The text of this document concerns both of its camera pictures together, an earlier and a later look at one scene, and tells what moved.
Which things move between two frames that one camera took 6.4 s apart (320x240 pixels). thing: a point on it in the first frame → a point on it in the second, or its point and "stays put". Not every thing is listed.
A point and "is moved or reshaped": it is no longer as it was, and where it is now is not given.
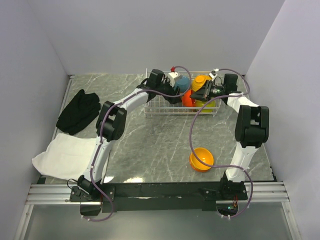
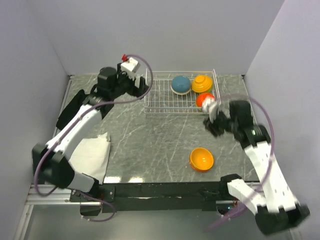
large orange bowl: (199, 81) stays put
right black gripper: (201, 94) → (212, 127)
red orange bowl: (187, 101) is moved or reshaped
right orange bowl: (205, 155) stays put
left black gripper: (173, 100) → (135, 91)
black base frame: (159, 196) stays put
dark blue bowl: (183, 82) stays put
